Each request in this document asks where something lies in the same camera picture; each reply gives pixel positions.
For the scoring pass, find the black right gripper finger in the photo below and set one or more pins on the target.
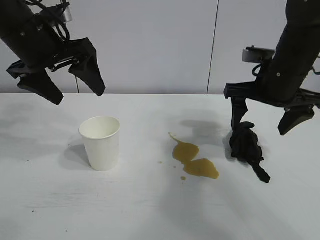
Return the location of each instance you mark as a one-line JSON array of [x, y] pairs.
[[237, 110], [292, 122]]

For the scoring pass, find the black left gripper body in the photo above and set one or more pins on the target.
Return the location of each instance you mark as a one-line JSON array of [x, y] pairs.
[[37, 50]]

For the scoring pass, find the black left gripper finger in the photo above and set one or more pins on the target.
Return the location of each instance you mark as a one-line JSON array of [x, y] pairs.
[[42, 87], [90, 75]]

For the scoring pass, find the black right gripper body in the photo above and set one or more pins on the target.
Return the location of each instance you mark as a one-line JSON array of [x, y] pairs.
[[280, 85]]

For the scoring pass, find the black cloth rag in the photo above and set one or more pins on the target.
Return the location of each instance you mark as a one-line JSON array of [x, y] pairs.
[[247, 150]]

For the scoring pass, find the white paper cup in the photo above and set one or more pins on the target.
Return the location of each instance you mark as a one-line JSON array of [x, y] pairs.
[[102, 152]]

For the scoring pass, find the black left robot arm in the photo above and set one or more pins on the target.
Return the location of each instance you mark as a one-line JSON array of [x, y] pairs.
[[12, 15]]

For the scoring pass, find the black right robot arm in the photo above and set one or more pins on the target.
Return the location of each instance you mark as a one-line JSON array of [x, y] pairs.
[[300, 30]]

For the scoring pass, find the brown liquid spill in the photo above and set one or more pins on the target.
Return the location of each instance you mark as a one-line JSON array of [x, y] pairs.
[[186, 151]]

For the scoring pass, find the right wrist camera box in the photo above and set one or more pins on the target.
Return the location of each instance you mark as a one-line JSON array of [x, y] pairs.
[[250, 56]]

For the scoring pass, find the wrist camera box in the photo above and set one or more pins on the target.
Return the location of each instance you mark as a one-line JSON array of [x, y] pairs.
[[66, 16], [250, 56]]

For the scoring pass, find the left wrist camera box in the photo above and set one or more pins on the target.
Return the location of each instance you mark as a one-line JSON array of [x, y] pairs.
[[66, 16]]

